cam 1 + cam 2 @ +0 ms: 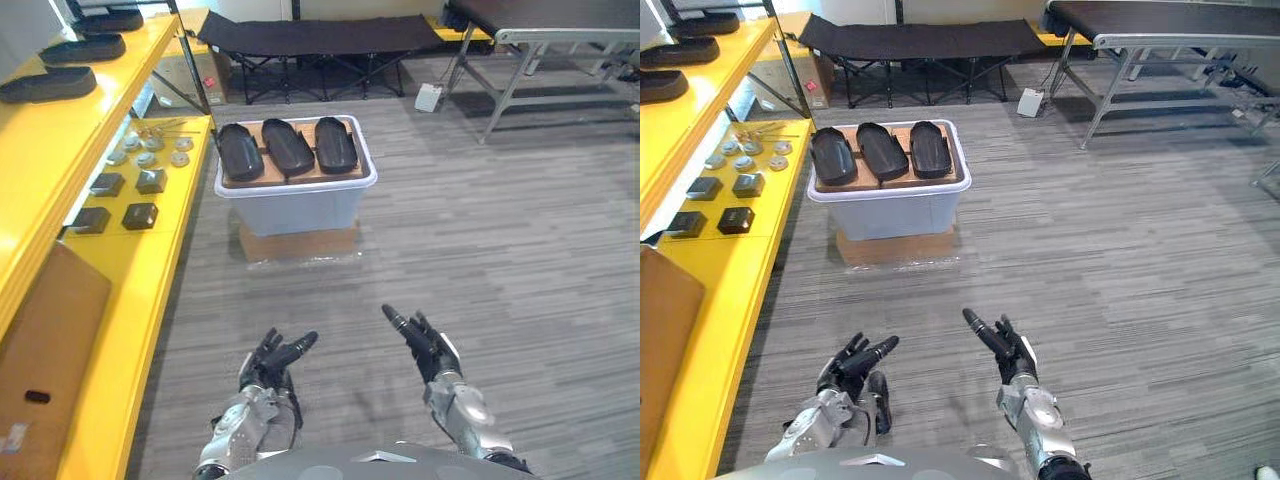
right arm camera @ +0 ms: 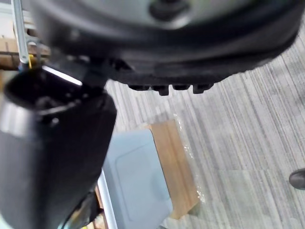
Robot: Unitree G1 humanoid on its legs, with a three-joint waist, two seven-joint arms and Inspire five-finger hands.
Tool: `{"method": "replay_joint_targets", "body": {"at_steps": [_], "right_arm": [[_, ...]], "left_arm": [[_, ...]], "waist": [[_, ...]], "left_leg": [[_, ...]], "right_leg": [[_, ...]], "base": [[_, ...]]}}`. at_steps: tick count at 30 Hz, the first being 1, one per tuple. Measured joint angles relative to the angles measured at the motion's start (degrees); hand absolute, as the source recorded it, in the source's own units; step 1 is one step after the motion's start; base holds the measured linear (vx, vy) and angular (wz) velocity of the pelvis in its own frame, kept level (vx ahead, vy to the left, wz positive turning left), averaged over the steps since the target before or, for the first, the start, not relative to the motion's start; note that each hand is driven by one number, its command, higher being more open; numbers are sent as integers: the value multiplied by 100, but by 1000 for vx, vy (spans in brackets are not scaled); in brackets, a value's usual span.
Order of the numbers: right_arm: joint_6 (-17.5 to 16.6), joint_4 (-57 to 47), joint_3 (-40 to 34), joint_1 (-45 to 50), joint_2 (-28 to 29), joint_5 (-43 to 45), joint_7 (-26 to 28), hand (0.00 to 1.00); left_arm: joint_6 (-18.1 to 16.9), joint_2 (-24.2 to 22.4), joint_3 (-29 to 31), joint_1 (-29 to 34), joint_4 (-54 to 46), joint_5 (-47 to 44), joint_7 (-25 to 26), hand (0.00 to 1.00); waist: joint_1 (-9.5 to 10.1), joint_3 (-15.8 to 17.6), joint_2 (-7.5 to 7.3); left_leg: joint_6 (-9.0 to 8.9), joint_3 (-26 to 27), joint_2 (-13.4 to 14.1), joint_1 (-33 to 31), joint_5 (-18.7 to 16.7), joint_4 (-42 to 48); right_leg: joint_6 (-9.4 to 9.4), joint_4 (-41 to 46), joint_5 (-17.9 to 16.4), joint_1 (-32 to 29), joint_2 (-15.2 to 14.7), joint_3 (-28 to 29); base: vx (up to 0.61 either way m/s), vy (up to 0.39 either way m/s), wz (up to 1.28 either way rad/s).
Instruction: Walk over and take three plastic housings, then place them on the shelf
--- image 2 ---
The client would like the brown cardboard sheet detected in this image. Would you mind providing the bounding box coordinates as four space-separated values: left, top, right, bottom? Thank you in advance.
146 119 201 219

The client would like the grey metal shelf post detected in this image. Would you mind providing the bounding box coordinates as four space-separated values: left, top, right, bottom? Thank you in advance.
11 0 30 65

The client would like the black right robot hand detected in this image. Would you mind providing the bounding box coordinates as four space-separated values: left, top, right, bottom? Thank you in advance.
0 0 305 229

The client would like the dark foot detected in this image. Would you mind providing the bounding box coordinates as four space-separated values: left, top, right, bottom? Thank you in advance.
288 167 305 190

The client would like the brown cardboard box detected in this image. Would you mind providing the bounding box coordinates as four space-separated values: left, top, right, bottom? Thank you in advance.
0 35 22 71

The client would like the clear plastic wrap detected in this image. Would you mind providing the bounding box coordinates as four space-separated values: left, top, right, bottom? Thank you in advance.
173 114 206 203

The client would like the grey plastic crate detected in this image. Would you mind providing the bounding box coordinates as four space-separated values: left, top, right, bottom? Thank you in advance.
96 130 173 229

